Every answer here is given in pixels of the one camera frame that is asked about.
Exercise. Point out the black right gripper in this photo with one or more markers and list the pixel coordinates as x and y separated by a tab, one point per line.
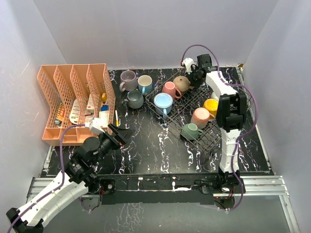
193	83

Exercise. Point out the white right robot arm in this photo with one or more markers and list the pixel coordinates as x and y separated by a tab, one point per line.
230	117

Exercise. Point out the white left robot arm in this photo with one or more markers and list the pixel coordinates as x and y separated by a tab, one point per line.
76	178

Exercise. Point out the blue mug white interior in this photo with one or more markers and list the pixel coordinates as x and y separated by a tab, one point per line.
145	84

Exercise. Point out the light blue ribbed mug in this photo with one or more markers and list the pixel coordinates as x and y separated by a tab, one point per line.
163	103

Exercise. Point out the papers in organizer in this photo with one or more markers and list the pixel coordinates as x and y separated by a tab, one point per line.
78	117

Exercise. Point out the lilac mug at back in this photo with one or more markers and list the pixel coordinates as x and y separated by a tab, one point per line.
128	81

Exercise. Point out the green teal mug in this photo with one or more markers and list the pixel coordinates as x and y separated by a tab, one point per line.
191	131

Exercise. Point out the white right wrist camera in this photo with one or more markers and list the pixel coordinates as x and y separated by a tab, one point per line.
189	65

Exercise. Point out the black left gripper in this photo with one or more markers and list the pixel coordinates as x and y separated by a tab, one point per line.
122	135

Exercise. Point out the orange plastic file organizer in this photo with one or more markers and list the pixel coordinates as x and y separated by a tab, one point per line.
75	95

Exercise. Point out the peach pink mug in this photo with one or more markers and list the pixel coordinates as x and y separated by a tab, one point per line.
201	116

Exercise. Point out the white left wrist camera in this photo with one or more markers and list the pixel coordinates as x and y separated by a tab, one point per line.
97	125

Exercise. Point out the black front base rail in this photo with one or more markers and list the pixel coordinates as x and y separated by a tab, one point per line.
167	189

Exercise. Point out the white speckled ceramic mug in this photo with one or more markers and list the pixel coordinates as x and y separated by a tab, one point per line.
214	96

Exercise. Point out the grey mug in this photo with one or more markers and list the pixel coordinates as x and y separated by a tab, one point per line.
134	99

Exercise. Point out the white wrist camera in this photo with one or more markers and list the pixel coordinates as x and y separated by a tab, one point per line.
97	125
189	65

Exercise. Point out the yellow mug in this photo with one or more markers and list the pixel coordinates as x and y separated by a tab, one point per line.
212	106

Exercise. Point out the tan glazed round mug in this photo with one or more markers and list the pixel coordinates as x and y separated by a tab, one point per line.
182	83

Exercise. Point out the pink mug white interior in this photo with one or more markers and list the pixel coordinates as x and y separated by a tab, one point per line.
171	89

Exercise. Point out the yellow white pen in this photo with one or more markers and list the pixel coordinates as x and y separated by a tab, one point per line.
117	118

